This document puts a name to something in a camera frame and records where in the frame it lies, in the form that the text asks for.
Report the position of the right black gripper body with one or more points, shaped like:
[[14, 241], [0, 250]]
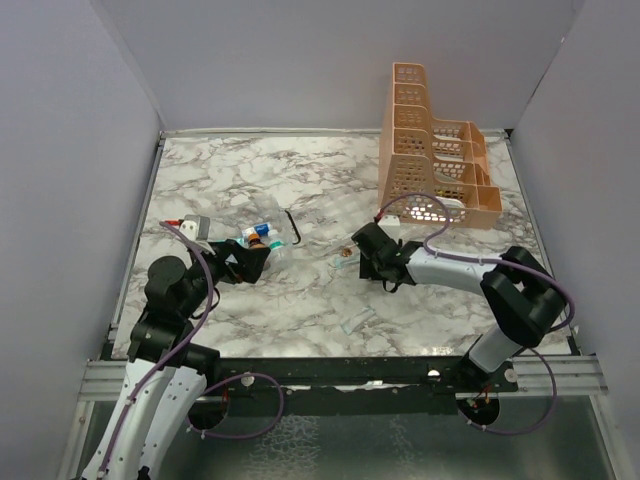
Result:
[[371, 268]]

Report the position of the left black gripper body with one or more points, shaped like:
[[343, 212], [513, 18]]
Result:
[[221, 268]]

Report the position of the brown orange-cap medicine bottle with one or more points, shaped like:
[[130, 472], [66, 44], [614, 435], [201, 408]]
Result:
[[259, 253]]

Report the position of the white green-label bottle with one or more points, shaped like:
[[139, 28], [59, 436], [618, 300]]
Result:
[[280, 248]]

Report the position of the small blue-cap bottle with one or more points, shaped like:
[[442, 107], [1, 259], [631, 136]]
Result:
[[263, 230]]

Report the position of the clear first aid box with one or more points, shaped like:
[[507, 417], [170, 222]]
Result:
[[262, 222]]

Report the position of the teal patterned sachet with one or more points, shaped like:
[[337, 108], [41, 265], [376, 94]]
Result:
[[341, 262]]

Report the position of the teal strip packet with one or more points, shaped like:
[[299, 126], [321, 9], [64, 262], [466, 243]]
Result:
[[357, 321]]

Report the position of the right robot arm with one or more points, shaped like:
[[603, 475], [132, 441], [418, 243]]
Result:
[[520, 293]]

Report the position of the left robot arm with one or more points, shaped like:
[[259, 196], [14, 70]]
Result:
[[165, 371]]

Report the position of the orange plastic file rack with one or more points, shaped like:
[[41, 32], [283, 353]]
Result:
[[419, 152]]

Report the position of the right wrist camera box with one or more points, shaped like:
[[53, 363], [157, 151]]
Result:
[[389, 223]]

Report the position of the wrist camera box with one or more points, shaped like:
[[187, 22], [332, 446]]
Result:
[[389, 223], [194, 227]]

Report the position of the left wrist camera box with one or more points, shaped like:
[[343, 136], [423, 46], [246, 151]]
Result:
[[194, 227]]

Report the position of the black box handle left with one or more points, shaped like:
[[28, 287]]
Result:
[[297, 235]]

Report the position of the black front frame bar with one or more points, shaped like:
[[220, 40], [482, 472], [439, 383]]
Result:
[[349, 386]]

